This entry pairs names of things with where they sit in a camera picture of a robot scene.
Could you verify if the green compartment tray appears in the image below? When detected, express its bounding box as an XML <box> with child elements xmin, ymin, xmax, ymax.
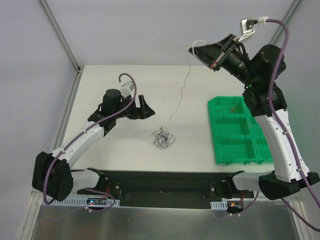
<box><xmin>207</xmin><ymin>96</ymin><xmax>273</xmax><ymax>165</ymax></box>

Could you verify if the orange thin cable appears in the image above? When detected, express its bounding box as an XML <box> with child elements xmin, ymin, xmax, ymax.
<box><xmin>216</xmin><ymin>106</ymin><xmax>240</xmax><ymax>115</ymax></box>

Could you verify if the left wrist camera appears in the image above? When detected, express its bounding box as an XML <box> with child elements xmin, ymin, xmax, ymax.
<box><xmin>120</xmin><ymin>81</ymin><xmax>135</xmax><ymax>98</ymax></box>

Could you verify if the white thin cable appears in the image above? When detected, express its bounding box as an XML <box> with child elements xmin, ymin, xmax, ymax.
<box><xmin>167</xmin><ymin>39</ymin><xmax>213</xmax><ymax>128</ymax></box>

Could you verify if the aluminium frame post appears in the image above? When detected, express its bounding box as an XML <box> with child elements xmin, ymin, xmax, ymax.
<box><xmin>37</xmin><ymin>0</ymin><xmax>81</xmax><ymax>73</ymax></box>
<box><xmin>269</xmin><ymin>0</ymin><xmax>303</xmax><ymax>45</ymax></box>

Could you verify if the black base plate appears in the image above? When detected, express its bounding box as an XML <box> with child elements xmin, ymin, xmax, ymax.
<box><xmin>76</xmin><ymin>169</ymin><xmax>255</xmax><ymax>208</ymax></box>

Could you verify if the dark cable bundle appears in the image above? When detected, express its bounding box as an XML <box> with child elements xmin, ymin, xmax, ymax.
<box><xmin>151</xmin><ymin>126</ymin><xmax>176</xmax><ymax>150</ymax></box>

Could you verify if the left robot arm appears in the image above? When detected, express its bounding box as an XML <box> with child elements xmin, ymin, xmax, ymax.
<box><xmin>31</xmin><ymin>89</ymin><xmax>155</xmax><ymax>201</ymax></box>

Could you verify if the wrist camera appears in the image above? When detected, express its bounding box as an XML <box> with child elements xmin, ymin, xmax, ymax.
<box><xmin>238</xmin><ymin>16</ymin><xmax>269</xmax><ymax>43</ymax></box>
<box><xmin>120</xmin><ymin>81</ymin><xmax>135</xmax><ymax>98</ymax></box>

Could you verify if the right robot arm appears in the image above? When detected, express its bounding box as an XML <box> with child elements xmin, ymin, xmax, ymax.
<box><xmin>188</xmin><ymin>34</ymin><xmax>320</xmax><ymax>200</ymax></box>

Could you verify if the aluminium frame post right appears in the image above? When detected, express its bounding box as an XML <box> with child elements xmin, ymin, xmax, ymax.
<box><xmin>269</xmin><ymin>0</ymin><xmax>303</xmax><ymax>45</ymax></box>

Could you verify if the white slotted cable duct left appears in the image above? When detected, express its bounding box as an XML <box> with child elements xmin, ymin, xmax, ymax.
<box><xmin>49</xmin><ymin>197</ymin><xmax>120</xmax><ymax>208</ymax></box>

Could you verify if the aluminium frame post left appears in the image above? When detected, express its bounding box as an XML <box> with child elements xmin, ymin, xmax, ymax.
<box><xmin>37</xmin><ymin>0</ymin><xmax>81</xmax><ymax>73</ymax></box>

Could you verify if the aluminium front rail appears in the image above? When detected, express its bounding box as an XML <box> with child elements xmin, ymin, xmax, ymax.
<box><xmin>30</xmin><ymin>188</ymin><xmax>44</xmax><ymax>198</ymax></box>

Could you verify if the white slotted cable duct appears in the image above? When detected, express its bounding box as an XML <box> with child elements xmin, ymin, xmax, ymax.
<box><xmin>210</xmin><ymin>201</ymin><xmax>228</xmax><ymax>211</ymax></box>
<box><xmin>49</xmin><ymin>197</ymin><xmax>120</xmax><ymax>208</ymax></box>

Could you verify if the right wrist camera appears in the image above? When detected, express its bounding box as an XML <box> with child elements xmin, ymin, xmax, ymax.
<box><xmin>238</xmin><ymin>16</ymin><xmax>269</xmax><ymax>43</ymax></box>

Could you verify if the white slotted cable duct right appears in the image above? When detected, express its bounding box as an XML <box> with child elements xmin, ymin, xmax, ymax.
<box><xmin>210</xmin><ymin>201</ymin><xmax>228</xmax><ymax>211</ymax></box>

